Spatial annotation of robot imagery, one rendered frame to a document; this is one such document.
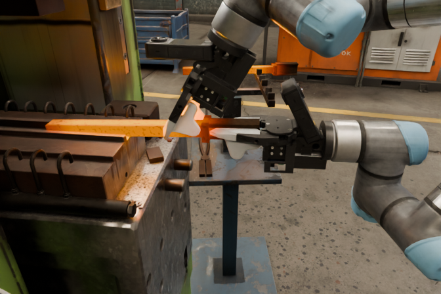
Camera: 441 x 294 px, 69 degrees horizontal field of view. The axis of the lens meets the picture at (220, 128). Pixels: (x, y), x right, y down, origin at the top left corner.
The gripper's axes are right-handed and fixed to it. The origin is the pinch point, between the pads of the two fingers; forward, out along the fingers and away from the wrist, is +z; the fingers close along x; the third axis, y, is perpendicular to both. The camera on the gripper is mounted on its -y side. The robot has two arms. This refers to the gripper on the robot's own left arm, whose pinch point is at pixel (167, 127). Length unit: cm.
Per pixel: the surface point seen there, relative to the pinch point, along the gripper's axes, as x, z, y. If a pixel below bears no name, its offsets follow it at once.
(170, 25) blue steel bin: 355, 81, -62
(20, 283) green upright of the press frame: -19.8, 28.6, -8.9
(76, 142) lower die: -3.7, 9.8, -13.3
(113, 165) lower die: -7.9, 7.1, -4.8
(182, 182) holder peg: 0.6, 10.4, 8.0
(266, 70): 64, -3, 21
